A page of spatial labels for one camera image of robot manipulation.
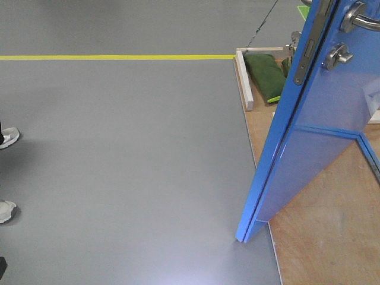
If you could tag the blue door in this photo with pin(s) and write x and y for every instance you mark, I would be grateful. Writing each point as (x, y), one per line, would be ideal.
(316, 121)

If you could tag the green sandbag left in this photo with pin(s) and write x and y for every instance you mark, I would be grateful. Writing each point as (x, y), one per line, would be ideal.
(268, 76)

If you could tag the green sandbag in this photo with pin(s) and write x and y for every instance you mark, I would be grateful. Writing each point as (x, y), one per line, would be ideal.
(268, 76)
(286, 66)

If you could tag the green sandbag right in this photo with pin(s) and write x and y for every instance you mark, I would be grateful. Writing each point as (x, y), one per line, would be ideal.
(286, 66)

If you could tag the metal latch face plate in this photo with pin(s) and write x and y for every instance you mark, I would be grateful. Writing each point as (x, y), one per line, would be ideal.
(311, 34)

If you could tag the wooden plywood platform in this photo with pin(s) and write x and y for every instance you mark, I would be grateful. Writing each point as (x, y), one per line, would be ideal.
(329, 232)

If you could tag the silver thumb turn lock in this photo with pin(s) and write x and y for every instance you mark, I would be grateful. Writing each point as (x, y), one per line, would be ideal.
(339, 54)

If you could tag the green floor sign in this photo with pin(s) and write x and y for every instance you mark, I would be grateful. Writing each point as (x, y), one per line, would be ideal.
(304, 11)

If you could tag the black robot part left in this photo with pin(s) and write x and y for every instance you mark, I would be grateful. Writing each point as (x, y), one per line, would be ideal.
(3, 266)

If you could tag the white wooden base frame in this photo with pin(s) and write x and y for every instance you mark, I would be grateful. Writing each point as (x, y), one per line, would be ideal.
(247, 88)

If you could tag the silver door lever handle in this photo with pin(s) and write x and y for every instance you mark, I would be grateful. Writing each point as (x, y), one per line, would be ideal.
(355, 17)

